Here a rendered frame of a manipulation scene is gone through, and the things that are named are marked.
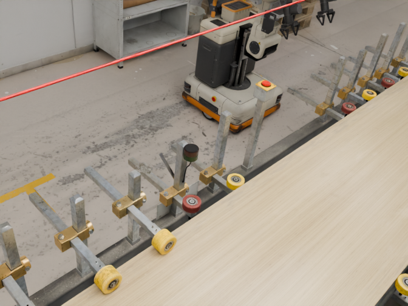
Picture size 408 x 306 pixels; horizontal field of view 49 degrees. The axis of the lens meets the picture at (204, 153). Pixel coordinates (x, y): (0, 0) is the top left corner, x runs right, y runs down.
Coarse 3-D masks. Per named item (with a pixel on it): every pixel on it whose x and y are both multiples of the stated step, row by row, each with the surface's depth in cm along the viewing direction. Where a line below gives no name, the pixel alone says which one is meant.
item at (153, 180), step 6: (132, 162) 210; (138, 162) 210; (144, 174) 206; (150, 174) 205; (150, 180) 204; (156, 180) 202; (156, 186) 202; (162, 186) 200; (168, 186) 200; (174, 198) 195; (180, 198) 196; (180, 204) 193
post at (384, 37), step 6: (384, 36) 284; (378, 42) 289; (384, 42) 287; (378, 48) 290; (378, 54) 292; (372, 60) 296; (378, 60) 297; (372, 66) 298; (372, 72) 301; (360, 90) 311
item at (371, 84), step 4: (332, 64) 315; (336, 64) 314; (344, 68) 311; (344, 72) 310; (348, 72) 308; (360, 76) 304; (368, 84) 301; (372, 84) 299; (376, 84) 298; (376, 88) 298; (380, 88) 296
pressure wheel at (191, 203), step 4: (188, 196) 191; (192, 196) 191; (196, 196) 191; (184, 200) 188; (188, 200) 189; (192, 200) 188; (196, 200) 190; (200, 200) 190; (184, 204) 187; (188, 204) 187; (192, 204) 188; (196, 204) 188; (200, 204) 188; (184, 208) 188; (188, 208) 186; (192, 208) 186; (196, 208) 187; (188, 212) 188; (192, 212) 188; (188, 216) 195
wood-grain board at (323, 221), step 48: (384, 96) 277; (336, 144) 232; (384, 144) 237; (240, 192) 197; (288, 192) 200; (336, 192) 204; (384, 192) 208; (192, 240) 173; (240, 240) 176; (288, 240) 179; (336, 240) 182; (384, 240) 185; (96, 288) 153; (144, 288) 155; (192, 288) 157; (240, 288) 159; (288, 288) 162; (336, 288) 164; (384, 288) 167
